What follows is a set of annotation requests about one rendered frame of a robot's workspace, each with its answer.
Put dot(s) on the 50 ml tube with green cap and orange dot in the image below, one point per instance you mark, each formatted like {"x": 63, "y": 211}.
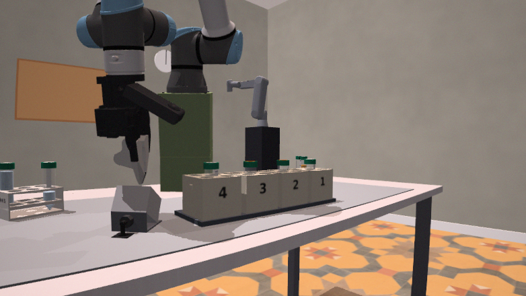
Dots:
{"x": 250, "y": 167}

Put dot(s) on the beige bucket adapter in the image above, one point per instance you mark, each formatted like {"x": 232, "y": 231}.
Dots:
{"x": 292, "y": 187}
{"x": 259, "y": 192}
{"x": 211, "y": 197}
{"x": 320, "y": 186}

